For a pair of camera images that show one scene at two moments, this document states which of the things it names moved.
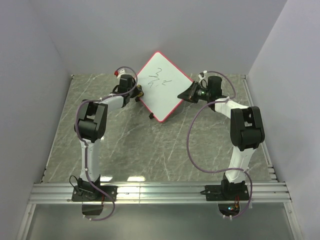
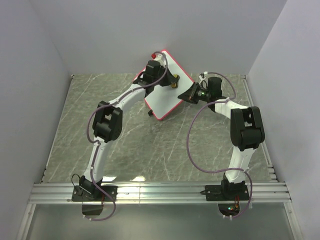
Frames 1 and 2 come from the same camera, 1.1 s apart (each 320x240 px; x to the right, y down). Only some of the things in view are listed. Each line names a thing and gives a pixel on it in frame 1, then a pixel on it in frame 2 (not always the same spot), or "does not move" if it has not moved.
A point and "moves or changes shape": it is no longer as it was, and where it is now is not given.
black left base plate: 92,193 does not move
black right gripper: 189,94 does not move
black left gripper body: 133,87 → 165,81
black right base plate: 226,192 does not move
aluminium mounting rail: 159,193 does not move
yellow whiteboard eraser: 141,93 moves or changes shape
